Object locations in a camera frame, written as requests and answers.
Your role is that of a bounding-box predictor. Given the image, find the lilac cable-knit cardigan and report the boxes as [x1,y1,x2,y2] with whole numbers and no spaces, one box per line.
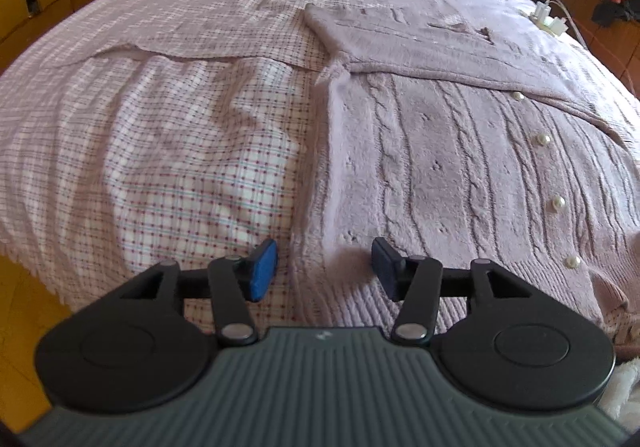
[290,6,639,357]

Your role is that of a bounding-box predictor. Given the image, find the black clothes on cabinet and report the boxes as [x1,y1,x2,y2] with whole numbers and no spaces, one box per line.
[591,0,640,28]

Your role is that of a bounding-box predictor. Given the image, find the pink checked bedspread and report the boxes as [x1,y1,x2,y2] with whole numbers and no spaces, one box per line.
[0,0,640,353]

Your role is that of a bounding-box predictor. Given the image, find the white power strip with chargers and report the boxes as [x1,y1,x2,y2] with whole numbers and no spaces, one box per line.
[528,2,568,36]

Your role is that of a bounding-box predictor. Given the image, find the wooden sideboard cabinet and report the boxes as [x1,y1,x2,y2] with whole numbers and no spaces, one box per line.
[541,0,640,98]

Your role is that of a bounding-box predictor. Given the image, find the white charger cable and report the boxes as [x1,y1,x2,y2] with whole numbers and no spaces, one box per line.
[541,0,594,48]

